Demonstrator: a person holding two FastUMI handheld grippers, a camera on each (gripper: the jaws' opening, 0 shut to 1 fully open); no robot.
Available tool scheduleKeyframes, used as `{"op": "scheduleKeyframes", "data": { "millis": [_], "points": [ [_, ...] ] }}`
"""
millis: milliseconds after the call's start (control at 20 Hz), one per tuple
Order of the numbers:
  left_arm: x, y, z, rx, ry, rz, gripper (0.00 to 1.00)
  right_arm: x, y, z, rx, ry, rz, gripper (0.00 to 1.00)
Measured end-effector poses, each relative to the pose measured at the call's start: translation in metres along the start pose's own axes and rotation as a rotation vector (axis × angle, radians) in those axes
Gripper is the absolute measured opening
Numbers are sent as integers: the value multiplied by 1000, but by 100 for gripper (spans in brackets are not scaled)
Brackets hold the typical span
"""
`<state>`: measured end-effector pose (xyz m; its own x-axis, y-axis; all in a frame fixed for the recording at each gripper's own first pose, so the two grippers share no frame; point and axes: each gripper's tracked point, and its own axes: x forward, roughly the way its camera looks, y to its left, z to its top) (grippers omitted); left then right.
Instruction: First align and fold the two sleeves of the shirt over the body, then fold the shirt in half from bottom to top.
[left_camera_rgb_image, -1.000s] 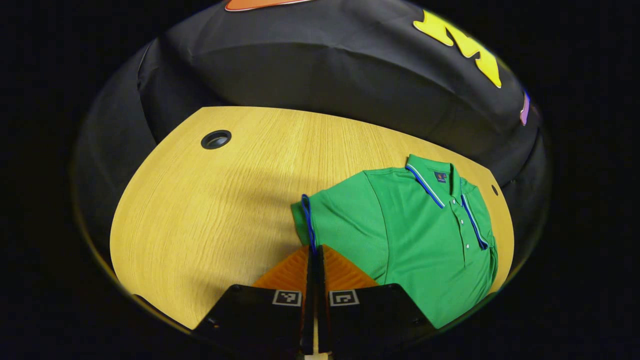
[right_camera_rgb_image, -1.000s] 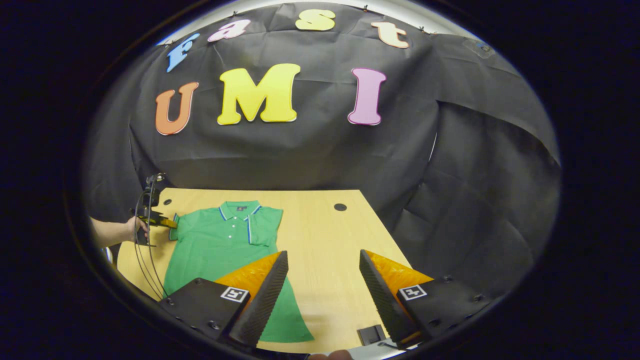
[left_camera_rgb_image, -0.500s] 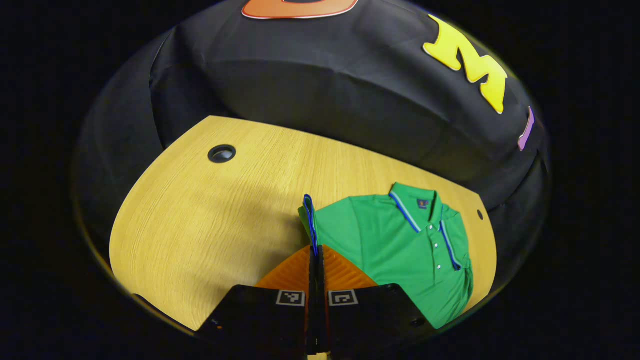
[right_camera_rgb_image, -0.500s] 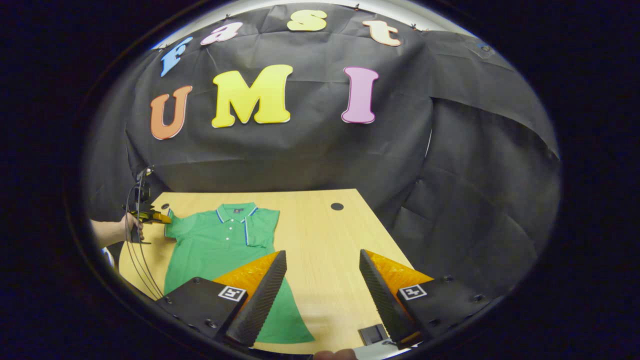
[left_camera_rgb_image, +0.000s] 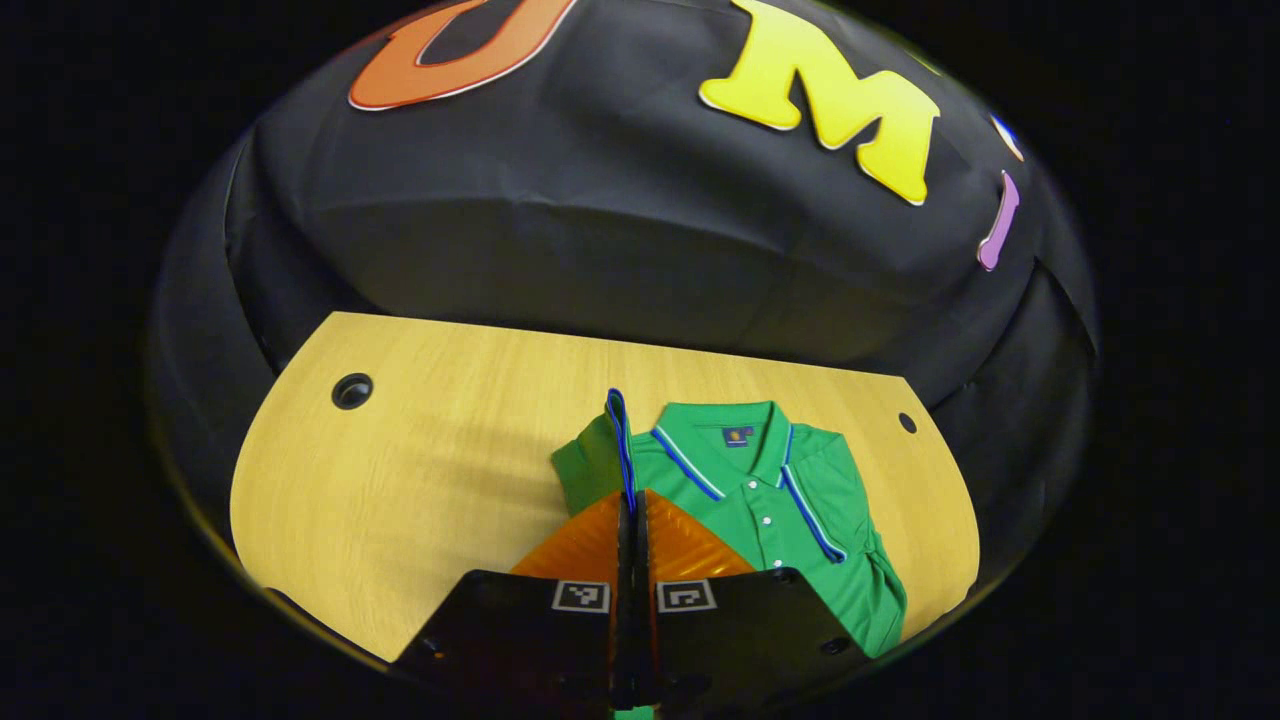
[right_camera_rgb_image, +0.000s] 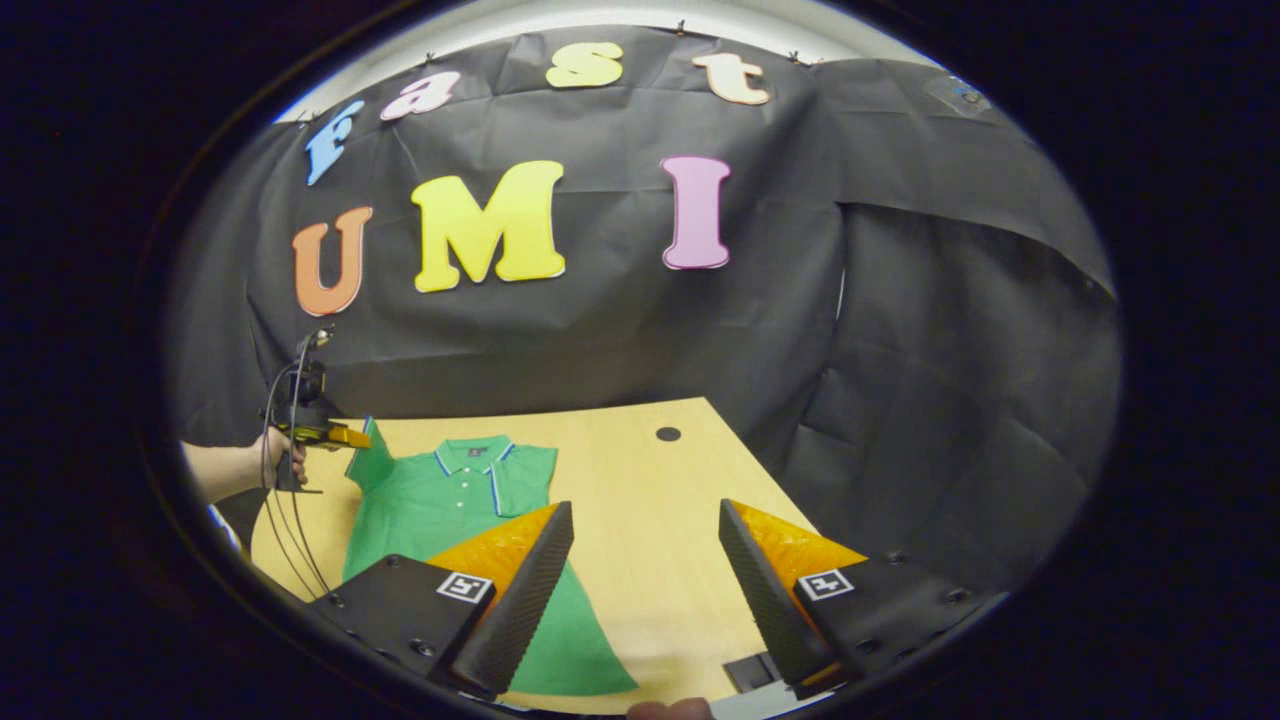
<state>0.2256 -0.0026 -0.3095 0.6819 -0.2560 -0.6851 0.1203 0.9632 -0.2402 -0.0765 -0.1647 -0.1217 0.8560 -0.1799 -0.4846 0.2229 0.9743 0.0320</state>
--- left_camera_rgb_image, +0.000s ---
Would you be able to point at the green T-shirt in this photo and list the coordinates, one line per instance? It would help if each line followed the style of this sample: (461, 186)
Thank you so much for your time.
(760, 480)

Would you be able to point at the black backdrop cloth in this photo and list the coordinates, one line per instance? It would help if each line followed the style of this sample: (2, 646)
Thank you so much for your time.
(600, 220)

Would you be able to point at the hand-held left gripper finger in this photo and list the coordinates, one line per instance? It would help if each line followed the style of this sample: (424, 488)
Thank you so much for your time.
(625, 570)
(643, 570)

